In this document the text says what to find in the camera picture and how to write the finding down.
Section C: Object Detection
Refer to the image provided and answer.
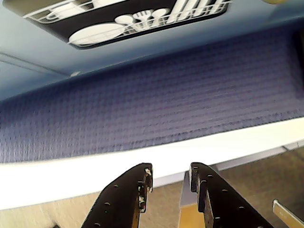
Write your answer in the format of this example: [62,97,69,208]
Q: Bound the blue door with dish-rack print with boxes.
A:
[0,0,304,102]

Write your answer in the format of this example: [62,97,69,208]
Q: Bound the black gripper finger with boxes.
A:
[189,162,274,228]
[80,162,153,228]

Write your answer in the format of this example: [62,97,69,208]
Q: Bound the silver metal bracket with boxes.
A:
[272,199,304,228]

